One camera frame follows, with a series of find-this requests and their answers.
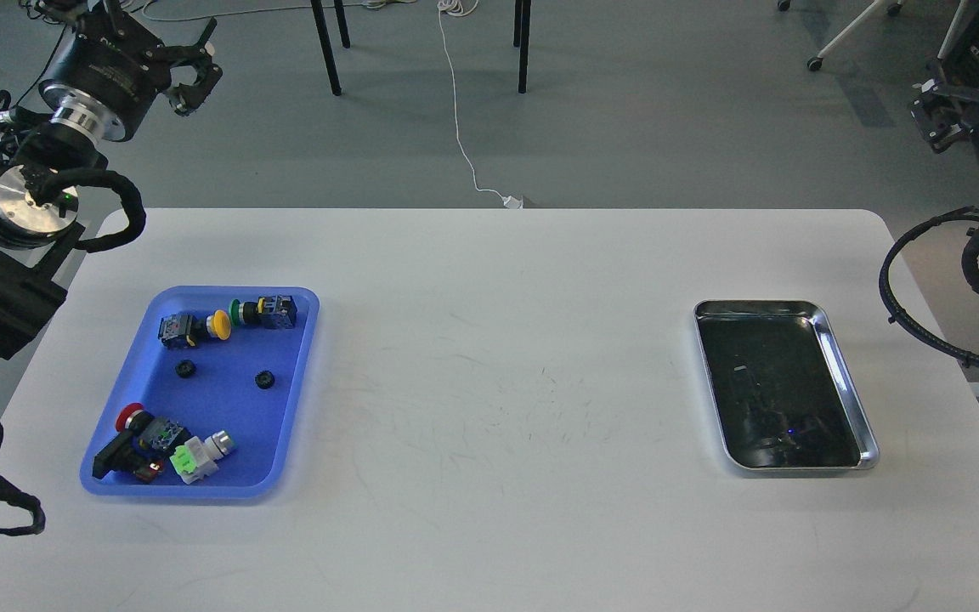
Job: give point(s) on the green push button switch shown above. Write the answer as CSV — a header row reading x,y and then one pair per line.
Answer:
x,y
269,311

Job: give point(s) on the red emergency stop button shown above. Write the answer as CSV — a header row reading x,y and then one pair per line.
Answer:
x,y
142,445

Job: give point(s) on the black chair leg left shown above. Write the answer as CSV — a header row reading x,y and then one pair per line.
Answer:
x,y
322,30

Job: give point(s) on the yellow push button switch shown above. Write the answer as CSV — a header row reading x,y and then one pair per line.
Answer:
x,y
185,330

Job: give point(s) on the small black gear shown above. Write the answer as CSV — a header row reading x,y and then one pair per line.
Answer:
x,y
265,379
185,369

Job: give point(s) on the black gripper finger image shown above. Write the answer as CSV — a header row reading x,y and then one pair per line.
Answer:
x,y
187,97

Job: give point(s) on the black chair leg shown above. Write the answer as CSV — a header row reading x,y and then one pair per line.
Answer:
x,y
520,40
322,30

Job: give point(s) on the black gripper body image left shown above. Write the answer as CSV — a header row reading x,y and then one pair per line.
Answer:
x,y
104,84

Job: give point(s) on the black chair leg right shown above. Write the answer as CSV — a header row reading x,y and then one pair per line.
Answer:
x,y
520,40

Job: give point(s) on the blue plastic tray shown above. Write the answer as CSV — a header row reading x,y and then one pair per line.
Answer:
x,y
222,395

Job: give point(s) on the white green switch module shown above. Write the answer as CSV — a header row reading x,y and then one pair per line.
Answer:
x,y
197,459

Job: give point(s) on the silver metal tray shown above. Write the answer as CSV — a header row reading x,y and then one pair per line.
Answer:
x,y
785,401

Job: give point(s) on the white rolling stand base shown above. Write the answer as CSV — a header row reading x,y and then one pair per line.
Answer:
x,y
891,8

